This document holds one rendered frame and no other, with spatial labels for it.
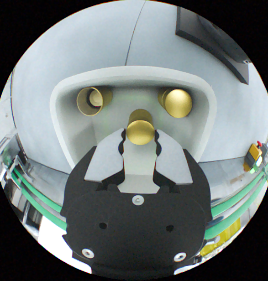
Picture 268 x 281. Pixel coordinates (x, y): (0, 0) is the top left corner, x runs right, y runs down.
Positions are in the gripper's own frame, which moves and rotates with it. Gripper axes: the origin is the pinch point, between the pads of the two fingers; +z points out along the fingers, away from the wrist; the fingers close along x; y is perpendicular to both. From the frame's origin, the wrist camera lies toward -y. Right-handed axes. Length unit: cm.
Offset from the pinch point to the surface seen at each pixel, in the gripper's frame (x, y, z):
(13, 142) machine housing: -74, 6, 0
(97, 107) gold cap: -6.1, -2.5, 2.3
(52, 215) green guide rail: -25.8, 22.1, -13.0
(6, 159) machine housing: -74, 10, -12
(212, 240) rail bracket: 9.6, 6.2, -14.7
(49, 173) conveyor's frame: -35.5, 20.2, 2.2
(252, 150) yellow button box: 50, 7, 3
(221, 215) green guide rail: 19.2, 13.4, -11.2
